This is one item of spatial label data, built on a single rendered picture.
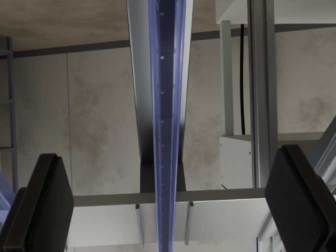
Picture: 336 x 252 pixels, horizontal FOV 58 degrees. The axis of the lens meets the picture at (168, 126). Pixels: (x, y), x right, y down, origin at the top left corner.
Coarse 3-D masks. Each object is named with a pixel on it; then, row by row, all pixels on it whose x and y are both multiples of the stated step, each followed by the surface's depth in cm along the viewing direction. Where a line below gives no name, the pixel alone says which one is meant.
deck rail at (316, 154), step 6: (330, 126) 43; (324, 132) 44; (330, 132) 43; (324, 138) 44; (330, 138) 43; (318, 144) 46; (324, 144) 44; (312, 150) 47; (318, 150) 46; (324, 150) 44; (312, 156) 47; (318, 156) 46; (312, 162) 47
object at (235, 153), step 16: (224, 32) 100; (240, 32) 109; (224, 48) 100; (240, 48) 109; (224, 64) 100; (240, 64) 109; (224, 80) 100; (240, 80) 109; (224, 96) 100; (240, 96) 109; (224, 112) 100; (240, 112) 109; (224, 128) 101; (224, 144) 98; (240, 144) 82; (304, 144) 73; (224, 160) 98; (240, 160) 82; (224, 176) 99; (240, 176) 83; (224, 240) 102; (240, 240) 85
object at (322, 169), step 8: (328, 152) 19; (320, 160) 20; (328, 160) 19; (320, 168) 20; (328, 168) 19; (320, 176) 20; (328, 176) 20; (328, 184) 20; (272, 240) 29; (280, 240) 27; (272, 248) 29; (280, 248) 28
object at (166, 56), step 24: (168, 0) 11; (168, 24) 12; (168, 48) 12; (168, 72) 13; (168, 96) 14; (168, 120) 15; (168, 144) 17; (168, 168) 18; (168, 192) 20; (168, 216) 22; (168, 240) 25
